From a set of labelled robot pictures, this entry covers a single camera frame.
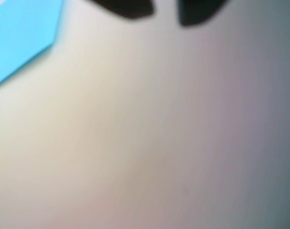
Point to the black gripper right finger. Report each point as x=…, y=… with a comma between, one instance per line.
x=195, y=10

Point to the light blue paper square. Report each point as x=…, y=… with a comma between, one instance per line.
x=18, y=35

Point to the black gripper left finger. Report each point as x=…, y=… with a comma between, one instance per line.
x=129, y=8

